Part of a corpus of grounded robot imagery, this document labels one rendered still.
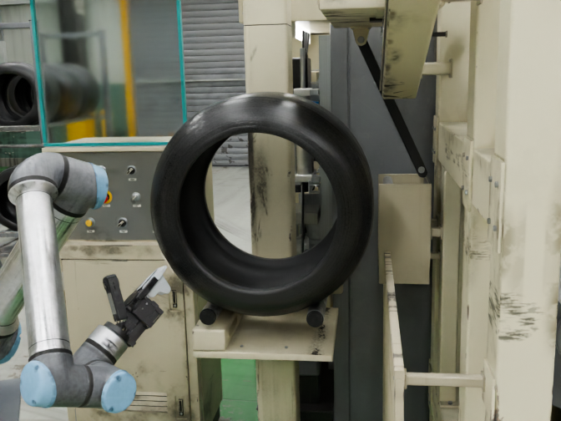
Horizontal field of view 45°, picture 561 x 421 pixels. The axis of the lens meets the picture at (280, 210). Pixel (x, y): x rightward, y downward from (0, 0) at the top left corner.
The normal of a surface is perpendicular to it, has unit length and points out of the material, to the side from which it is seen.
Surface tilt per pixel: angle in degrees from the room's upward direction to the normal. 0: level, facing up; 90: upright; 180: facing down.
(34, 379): 72
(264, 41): 90
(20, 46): 90
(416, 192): 90
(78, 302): 90
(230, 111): 44
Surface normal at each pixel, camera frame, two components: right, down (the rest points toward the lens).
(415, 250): -0.13, 0.20
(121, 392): 0.76, 0.11
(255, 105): -0.07, -0.59
